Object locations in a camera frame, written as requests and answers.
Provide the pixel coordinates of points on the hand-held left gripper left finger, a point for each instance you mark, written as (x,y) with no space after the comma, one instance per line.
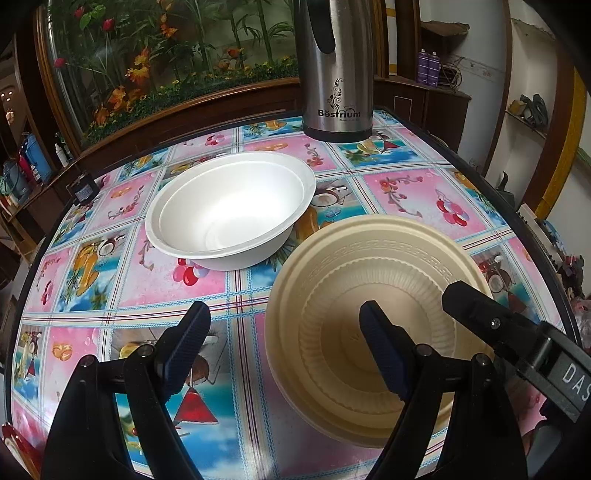
(184,350)

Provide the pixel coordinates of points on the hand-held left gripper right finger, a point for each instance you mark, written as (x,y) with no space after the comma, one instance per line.
(382,355)

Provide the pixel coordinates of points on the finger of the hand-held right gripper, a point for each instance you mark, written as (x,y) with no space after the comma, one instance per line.
(480,316)

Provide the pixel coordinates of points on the beige ribbed plate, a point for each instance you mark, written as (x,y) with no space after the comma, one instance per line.
(341,364)

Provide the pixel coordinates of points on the beige ribbed bowl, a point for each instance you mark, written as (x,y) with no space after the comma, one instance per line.
(369,244)

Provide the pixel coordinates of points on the large white bowl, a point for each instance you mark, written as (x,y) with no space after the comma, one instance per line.
(231,207)

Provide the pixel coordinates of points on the colourful printed tablecloth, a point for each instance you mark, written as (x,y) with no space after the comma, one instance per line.
(258,295)

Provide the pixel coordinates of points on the small black device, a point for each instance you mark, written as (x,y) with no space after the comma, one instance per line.
(82,188)

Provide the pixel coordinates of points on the white bottle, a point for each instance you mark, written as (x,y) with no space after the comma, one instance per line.
(61,150)

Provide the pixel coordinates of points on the purple spray can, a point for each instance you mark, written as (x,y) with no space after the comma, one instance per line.
(433,68)
(422,67)

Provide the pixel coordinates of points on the stainless steel thermos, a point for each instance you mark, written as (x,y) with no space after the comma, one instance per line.
(334,69)

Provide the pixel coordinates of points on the aquarium with plants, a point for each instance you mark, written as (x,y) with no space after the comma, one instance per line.
(161,60)

